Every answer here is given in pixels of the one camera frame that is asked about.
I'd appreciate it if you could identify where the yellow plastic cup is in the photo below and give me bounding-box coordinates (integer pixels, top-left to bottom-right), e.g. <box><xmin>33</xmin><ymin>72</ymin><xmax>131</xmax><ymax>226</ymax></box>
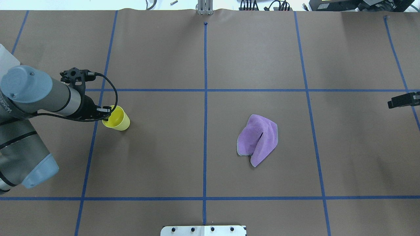
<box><xmin>102</xmin><ymin>106</ymin><xmax>131</xmax><ymax>131</ymax></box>

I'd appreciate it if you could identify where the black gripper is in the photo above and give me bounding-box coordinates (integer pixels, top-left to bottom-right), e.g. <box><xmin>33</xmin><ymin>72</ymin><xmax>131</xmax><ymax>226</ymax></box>
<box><xmin>78</xmin><ymin>95</ymin><xmax>112</xmax><ymax>120</ymax></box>

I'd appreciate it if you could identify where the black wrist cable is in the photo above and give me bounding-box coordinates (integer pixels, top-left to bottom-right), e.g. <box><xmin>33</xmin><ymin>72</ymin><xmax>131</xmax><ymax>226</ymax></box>
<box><xmin>33</xmin><ymin>73</ymin><xmax>118</xmax><ymax>123</ymax></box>

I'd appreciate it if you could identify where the aluminium frame post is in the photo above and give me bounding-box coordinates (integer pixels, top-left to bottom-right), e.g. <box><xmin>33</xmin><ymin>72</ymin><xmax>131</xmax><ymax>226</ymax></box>
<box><xmin>196</xmin><ymin>0</ymin><xmax>214</xmax><ymax>15</ymax></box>

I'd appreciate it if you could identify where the purple cloth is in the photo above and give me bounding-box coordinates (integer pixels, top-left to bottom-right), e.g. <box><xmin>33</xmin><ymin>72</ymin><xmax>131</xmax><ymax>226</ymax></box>
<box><xmin>237</xmin><ymin>114</ymin><xmax>279</xmax><ymax>167</ymax></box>

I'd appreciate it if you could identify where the translucent plastic storage box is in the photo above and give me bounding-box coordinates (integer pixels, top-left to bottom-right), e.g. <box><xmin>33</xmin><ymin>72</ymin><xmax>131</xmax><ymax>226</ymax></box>
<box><xmin>0</xmin><ymin>44</ymin><xmax>21</xmax><ymax>78</ymax></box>

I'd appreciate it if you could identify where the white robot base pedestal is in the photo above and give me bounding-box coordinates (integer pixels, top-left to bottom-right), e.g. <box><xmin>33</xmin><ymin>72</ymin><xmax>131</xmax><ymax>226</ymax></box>
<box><xmin>160</xmin><ymin>225</ymin><xmax>247</xmax><ymax>236</ymax></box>

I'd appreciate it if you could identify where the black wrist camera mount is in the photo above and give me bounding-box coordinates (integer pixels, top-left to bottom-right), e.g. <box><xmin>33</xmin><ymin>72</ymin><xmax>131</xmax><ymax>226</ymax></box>
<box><xmin>59</xmin><ymin>68</ymin><xmax>96</xmax><ymax>95</ymax></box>

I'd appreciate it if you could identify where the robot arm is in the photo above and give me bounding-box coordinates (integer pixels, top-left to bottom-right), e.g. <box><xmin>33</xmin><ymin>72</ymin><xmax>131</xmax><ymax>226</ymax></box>
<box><xmin>0</xmin><ymin>65</ymin><xmax>113</xmax><ymax>194</ymax></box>

